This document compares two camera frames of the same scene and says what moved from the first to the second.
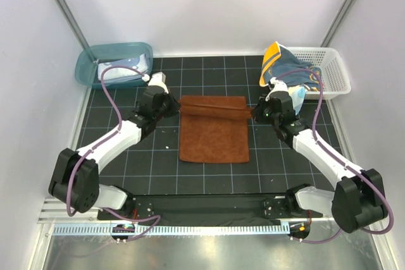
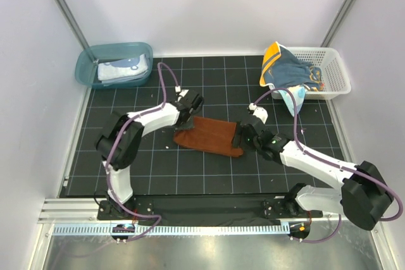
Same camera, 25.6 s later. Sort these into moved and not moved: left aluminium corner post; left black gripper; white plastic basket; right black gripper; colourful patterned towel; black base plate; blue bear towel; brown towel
Moved: brown towel; right black gripper; left black gripper
Not moved: black base plate; white plastic basket; colourful patterned towel; blue bear towel; left aluminium corner post
